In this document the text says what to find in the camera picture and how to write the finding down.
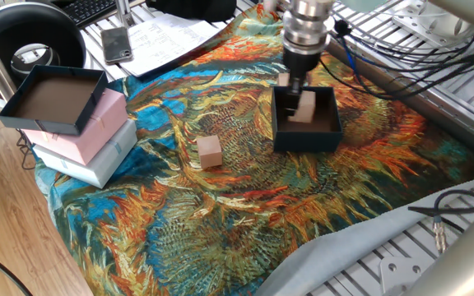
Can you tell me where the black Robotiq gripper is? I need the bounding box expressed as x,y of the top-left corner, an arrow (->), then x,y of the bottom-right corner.
281,45 -> 321,118

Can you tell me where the dark blue gift box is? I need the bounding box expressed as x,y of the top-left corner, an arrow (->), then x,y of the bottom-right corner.
271,85 -> 344,154

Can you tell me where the pink gift box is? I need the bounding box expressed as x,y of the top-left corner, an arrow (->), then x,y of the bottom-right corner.
21,87 -> 129,166

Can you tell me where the white gift box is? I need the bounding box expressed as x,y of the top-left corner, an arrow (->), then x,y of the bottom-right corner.
32,118 -> 138,189

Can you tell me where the dark blue box lid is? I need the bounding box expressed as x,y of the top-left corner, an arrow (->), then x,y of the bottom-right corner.
0,64 -> 109,136

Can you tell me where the sunflower painting print cloth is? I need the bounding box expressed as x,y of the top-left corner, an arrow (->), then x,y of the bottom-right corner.
34,3 -> 474,296

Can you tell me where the black fabric bag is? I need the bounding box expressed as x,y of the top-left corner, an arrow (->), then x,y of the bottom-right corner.
145,0 -> 238,24

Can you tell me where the white printed paper sheet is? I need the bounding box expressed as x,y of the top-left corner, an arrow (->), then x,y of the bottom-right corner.
119,13 -> 221,78

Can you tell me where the grey perforated metal plate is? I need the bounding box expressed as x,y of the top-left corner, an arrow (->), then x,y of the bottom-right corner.
391,0 -> 474,49

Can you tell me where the black smartphone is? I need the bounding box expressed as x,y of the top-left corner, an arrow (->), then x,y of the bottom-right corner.
100,25 -> 134,65

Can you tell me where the black computer keyboard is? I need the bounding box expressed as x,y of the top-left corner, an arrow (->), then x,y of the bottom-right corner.
62,0 -> 119,28

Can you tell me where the aluminium table frame rail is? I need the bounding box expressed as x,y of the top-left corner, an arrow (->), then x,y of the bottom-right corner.
327,0 -> 474,153

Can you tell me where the silver metal stand post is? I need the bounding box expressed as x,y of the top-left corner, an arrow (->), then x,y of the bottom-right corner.
115,0 -> 136,28

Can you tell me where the black cable with metal connector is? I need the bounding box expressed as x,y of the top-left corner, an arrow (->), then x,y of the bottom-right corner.
407,188 -> 474,255

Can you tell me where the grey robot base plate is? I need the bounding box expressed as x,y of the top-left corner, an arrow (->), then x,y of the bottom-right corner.
379,257 -> 435,296

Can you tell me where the thin black wire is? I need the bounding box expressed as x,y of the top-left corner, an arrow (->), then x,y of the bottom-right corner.
16,127 -> 37,171

